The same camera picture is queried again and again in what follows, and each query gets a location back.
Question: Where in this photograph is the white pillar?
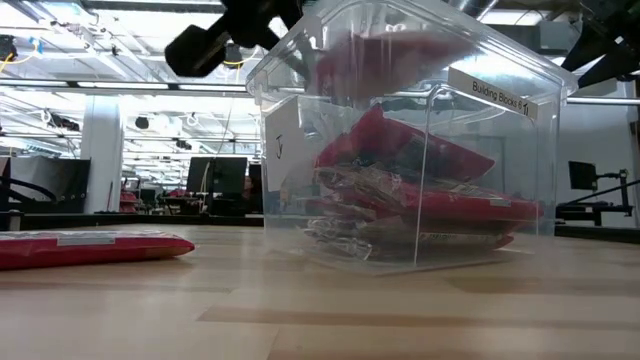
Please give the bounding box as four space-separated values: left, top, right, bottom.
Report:
79 94 125 215

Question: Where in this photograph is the clear plastic container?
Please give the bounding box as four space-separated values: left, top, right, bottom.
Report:
245 0 580 277

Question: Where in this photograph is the red popcorn bag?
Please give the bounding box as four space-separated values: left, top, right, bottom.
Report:
312 167 545 224
0 229 196 272
314 103 496 184

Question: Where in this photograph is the black monitor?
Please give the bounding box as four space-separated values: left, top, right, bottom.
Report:
185 156 250 217

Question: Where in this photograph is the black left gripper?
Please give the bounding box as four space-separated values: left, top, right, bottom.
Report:
163 0 322 84

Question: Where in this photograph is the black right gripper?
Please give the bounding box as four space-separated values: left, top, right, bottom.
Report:
559 0 640 90

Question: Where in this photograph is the white handwritten paper label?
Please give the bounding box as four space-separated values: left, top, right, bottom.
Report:
263 94 321 194

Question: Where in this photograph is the black monitor on arm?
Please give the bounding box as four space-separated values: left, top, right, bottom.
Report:
555 159 640 227

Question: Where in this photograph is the white printed container label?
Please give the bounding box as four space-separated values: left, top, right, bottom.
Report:
446 66 540 121

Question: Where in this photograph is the silver horizontal rail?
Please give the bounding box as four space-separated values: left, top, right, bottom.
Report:
249 84 640 107

